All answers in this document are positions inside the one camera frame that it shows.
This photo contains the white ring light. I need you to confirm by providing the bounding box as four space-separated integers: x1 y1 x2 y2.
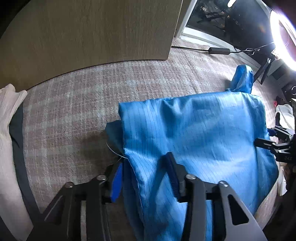
269 8 295 71

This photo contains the cream satin garment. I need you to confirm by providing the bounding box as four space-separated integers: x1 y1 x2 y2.
275 104 295 196

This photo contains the plaid checkered bed sheet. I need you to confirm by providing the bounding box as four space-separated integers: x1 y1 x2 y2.
23 39 245 211

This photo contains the black power adapter with cable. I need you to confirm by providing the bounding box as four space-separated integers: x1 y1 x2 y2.
171 42 273 55

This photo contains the beige folded garment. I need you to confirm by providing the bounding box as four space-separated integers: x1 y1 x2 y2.
1 84 33 240

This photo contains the light wooden board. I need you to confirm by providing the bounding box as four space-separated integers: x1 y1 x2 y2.
1 1 182 90

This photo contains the black tripod stand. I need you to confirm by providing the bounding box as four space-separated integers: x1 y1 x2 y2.
253 54 275 85

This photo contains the blue striped garment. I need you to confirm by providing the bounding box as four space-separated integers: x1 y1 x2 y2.
105 65 278 240

